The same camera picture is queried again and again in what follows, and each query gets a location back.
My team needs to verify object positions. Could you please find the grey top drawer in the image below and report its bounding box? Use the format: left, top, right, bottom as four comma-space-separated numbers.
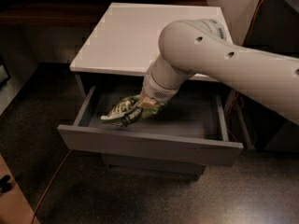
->
58, 83, 243, 166

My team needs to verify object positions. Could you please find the green jalapeno chip bag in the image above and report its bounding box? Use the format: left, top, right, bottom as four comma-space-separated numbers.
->
99, 94, 166, 127

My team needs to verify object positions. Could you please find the grey drawer cabinet white top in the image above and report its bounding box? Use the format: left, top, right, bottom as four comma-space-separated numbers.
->
69, 2, 247, 181

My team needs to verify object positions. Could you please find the grey bottom drawer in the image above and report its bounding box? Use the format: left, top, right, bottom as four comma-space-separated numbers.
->
102, 154, 206, 175

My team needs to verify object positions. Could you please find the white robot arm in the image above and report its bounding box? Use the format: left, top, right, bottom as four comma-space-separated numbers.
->
142, 20, 299, 124

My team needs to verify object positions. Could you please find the tan wooden board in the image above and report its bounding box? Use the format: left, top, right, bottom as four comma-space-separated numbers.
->
0, 154, 40, 224

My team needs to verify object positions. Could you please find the black clip on board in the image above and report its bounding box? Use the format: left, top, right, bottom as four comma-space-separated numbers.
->
0, 175, 11, 193

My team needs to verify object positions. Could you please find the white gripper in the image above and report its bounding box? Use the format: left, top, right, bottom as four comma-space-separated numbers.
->
137, 72, 179, 108

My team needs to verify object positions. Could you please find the dark wooden shelf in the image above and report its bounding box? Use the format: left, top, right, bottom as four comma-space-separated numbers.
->
0, 0, 207, 28

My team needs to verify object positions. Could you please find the grey drawer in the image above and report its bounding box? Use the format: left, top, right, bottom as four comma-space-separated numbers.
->
102, 154, 206, 175
58, 83, 243, 166

